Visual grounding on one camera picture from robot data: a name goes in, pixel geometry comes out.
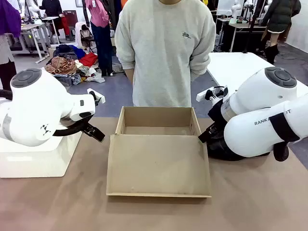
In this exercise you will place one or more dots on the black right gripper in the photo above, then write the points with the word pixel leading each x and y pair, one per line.
pixel 217 113

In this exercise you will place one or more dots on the black leather shoe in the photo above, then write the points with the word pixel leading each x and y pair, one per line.
pixel 216 151

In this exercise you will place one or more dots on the brown cardboard shoe box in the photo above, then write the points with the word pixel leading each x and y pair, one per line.
pixel 158 163

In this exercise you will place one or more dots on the small white robot arm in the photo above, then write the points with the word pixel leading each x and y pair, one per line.
pixel 235 9

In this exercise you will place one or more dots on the person's right forearm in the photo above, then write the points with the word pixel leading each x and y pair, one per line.
pixel 130 74

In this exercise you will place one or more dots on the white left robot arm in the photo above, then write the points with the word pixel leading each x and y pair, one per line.
pixel 36 108

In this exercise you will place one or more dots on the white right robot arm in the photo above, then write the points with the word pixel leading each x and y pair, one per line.
pixel 260 96

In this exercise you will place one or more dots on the white plastic storage box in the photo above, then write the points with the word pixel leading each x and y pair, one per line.
pixel 36 161

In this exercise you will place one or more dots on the pile of colourful clothes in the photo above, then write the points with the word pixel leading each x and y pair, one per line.
pixel 72 65

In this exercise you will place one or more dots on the white table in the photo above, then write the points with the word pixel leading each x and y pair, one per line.
pixel 240 65

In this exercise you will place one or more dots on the plain brown shipping carton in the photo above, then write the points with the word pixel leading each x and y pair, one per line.
pixel 112 41

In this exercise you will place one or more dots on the person in grey sweatshirt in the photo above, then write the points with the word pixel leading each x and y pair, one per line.
pixel 163 48

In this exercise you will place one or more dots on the chair with white garment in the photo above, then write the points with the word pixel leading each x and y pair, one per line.
pixel 85 36

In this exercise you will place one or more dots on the black framed work desk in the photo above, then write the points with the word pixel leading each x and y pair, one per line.
pixel 240 26

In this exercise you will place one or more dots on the mannequin pink shirt blue jeans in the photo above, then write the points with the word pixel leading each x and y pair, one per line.
pixel 98 14

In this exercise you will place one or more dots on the black tripod pole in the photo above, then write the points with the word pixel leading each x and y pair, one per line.
pixel 251 24

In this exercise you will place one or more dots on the grey workshop desk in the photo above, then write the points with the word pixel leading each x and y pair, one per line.
pixel 36 26

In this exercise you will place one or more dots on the person in black clothes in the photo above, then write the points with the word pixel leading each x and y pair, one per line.
pixel 51 7

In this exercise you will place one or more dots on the person in dark puffer jacket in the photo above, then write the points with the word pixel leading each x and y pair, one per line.
pixel 279 14

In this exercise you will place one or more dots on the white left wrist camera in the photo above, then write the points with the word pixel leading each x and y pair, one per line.
pixel 96 96

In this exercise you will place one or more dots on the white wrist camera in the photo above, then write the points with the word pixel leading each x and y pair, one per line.
pixel 204 95
pixel 96 96

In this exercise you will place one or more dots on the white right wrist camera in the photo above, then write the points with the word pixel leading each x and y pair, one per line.
pixel 204 95

